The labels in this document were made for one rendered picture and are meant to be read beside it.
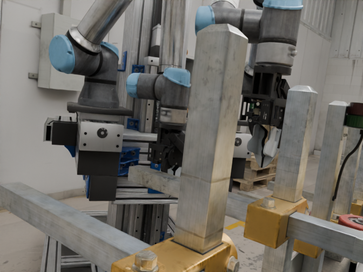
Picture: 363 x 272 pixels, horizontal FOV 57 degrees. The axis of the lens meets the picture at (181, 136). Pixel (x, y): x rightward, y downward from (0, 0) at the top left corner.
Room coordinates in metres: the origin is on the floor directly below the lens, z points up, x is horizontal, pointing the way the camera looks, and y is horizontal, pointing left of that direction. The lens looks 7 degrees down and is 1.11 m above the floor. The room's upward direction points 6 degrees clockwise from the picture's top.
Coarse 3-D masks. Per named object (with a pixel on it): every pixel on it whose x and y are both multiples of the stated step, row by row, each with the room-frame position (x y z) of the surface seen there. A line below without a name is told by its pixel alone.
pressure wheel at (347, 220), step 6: (342, 216) 0.65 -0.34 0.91; (348, 216) 0.65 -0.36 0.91; (354, 216) 0.66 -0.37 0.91; (360, 216) 0.66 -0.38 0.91; (342, 222) 0.62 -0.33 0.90; (348, 222) 0.62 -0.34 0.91; (354, 222) 0.63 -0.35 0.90; (360, 222) 0.63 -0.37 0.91; (354, 228) 0.60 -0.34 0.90; (360, 228) 0.60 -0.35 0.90; (354, 264) 0.63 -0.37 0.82; (354, 270) 0.63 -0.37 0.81
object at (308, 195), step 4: (268, 184) 1.25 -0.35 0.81; (272, 184) 1.24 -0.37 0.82; (268, 188) 1.25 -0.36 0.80; (272, 188) 1.24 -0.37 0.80; (304, 192) 1.17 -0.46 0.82; (308, 192) 1.16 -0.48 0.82; (312, 192) 1.16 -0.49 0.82; (304, 196) 1.17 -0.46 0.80; (308, 196) 1.16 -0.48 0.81; (312, 196) 1.15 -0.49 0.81; (308, 200) 1.16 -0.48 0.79; (312, 200) 1.15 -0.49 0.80
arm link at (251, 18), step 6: (246, 12) 0.77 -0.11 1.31; (252, 12) 0.77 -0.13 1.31; (258, 12) 0.77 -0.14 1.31; (246, 18) 0.76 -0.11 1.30; (252, 18) 0.76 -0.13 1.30; (258, 18) 0.76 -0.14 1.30; (246, 24) 0.76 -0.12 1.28; (252, 24) 0.76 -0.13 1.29; (258, 24) 0.76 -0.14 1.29; (246, 30) 0.76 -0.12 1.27; (252, 30) 0.76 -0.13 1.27; (258, 30) 0.76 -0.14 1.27; (246, 36) 0.77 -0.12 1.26; (252, 36) 0.77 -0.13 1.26; (258, 36) 0.77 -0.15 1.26; (252, 42) 0.79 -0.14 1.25
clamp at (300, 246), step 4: (296, 240) 0.65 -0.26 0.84; (296, 244) 0.65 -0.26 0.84; (300, 244) 0.65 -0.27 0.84; (304, 244) 0.64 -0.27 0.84; (308, 244) 0.64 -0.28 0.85; (296, 248) 0.65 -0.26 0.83; (300, 248) 0.65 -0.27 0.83; (304, 248) 0.64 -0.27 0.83; (308, 248) 0.64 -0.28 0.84; (312, 248) 0.63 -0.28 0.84; (316, 248) 0.63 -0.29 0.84; (320, 248) 0.64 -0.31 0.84; (300, 252) 0.65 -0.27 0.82; (304, 252) 0.64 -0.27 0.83; (308, 252) 0.64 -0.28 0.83; (312, 252) 0.63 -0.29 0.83; (316, 252) 0.63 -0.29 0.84; (320, 252) 0.65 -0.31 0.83; (312, 256) 0.63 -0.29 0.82; (316, 256) 0.63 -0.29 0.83
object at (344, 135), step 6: (348, 114) 0.69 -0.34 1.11; (354, 114) 0.67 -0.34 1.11; (348, 126) 0.68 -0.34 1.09; (342, 132) 0.69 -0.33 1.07; (360, 132) 0.68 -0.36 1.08; (342, 138) 0.69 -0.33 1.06; (360, 138) 0.68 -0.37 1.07; (354, 150) 0.69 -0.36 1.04; (348, 156) 0.69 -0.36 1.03; (342, 168) 0.70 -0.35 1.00; (336, 186) 0.70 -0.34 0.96; (336, 192) 0.70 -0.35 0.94; (336, 198) 0.70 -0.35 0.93
